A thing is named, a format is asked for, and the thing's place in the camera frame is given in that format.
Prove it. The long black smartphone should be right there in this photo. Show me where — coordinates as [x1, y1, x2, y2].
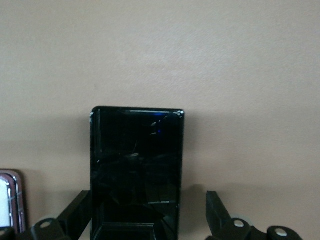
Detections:
[89, 106, 186, 240]

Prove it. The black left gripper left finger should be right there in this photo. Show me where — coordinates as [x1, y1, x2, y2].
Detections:
[0, 190, 92, 240]

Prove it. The lavender white flip phone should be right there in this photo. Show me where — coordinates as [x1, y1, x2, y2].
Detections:
[0, 169, 27, 235]

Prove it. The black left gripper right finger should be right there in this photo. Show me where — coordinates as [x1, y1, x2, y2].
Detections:
[206, 191, 301, 240]

